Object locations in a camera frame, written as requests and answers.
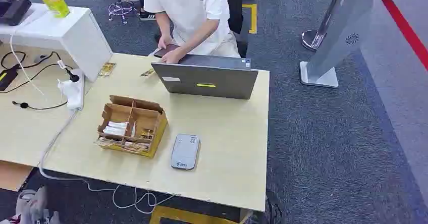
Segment person in dark trousers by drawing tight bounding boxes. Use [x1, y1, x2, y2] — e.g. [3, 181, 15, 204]
[227, 0, 259, 59]

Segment brown cardboard card box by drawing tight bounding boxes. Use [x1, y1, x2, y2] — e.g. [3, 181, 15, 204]
[96, 94, 169, 159]

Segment black cable with round puck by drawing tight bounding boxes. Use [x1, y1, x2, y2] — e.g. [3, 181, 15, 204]
[12, 100, 69, 111]

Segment person's right hand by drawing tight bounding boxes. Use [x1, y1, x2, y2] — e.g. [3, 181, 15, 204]
[157, 34, 173, 50]

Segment person's left hand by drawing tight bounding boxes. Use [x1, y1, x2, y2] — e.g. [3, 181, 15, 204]
[160, 48, 185, 65]

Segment white power cable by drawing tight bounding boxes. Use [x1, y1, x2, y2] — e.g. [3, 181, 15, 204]
[38, 108, 175, 215]

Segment white cabinet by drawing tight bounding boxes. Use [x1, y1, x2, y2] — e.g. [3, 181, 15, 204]
[0, 3, 114, 83]

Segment brown side panel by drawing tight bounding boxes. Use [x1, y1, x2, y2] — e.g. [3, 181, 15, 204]
[0, 160, 34, 193]

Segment large gold card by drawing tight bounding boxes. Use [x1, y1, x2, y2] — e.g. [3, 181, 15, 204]
[98, 62, 117, 77]

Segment silver kiosk stand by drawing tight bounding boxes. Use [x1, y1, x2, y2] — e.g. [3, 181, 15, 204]
[299, 0, 379, 89]

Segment chrome stanchion post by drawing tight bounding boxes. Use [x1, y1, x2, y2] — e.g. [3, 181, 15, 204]
[301, 0, 352, 52]

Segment dark smartphone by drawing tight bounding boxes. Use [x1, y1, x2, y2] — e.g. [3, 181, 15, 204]
[153, 44, 182, 59]

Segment row of gold cards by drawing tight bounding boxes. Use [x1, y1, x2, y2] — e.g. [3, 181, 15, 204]
[95, 137, 152, 153]

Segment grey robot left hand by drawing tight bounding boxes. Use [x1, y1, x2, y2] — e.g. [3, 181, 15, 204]
[15, 186, 62, 224]

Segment white power strip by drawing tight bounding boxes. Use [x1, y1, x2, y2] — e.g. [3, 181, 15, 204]
[57, 68, 85, 111]

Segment black power adapter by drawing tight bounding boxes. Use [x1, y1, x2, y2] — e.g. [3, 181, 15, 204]
[0, 68, 19, 92]

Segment stack of white cards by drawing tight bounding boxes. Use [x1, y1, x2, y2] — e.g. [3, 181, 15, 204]
[102, 121, 130, 137]

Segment black device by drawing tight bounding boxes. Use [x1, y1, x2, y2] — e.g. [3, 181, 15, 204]
[0, 0, 33, 27]

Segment person's hand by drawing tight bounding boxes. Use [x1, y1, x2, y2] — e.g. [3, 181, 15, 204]
[160, 48, 185, 65]
[157, 34, 173, 50]

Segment office chair star base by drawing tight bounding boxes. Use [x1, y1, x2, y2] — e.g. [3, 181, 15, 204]
[108, 0, 138, 25]

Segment person in white shirt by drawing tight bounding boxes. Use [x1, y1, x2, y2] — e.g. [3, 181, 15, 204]
[143, 0, 241, 59]

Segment black plug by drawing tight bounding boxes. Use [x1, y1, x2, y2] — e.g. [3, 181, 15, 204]
[64, 68, 81, 83]

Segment black adapter cable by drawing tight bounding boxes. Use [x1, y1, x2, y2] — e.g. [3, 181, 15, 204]
[0, 50, 74, 94]

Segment gold cards in stack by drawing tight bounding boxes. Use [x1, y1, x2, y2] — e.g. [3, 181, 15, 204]
[140, 128, 155, 141]

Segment grey laptop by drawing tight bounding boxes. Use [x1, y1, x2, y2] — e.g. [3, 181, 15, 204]
[150, 53, 259, 100]

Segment thin white cable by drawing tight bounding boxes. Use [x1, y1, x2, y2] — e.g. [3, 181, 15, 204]
[9, 33, 45, 96]

